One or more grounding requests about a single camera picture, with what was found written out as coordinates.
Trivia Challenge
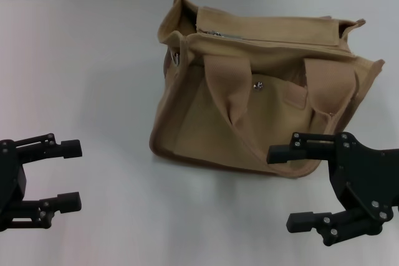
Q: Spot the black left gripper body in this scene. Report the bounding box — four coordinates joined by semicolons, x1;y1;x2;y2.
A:
0;139;29;217

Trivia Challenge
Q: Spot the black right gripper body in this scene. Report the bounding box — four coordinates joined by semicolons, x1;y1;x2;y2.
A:
330;133;399;234

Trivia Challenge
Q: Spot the khaki canvas food bag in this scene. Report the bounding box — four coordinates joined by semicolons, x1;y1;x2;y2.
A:
148;0;386;181

